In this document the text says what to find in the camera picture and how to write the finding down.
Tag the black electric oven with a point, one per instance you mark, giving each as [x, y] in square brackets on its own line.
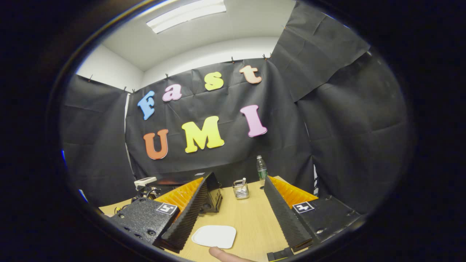
[214, 194]

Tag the white plate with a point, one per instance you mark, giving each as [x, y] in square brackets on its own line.
[214, 236]

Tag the white toaster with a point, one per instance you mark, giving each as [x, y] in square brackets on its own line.
[145, 181]

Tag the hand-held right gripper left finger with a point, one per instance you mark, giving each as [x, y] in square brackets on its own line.
[185, 218]

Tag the ceiling light panel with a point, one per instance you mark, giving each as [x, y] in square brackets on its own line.
[185, 14]

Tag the green plastic bottle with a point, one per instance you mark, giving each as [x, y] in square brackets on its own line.
[261, 169]

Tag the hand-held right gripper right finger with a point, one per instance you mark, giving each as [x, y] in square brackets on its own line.
[284, 214]

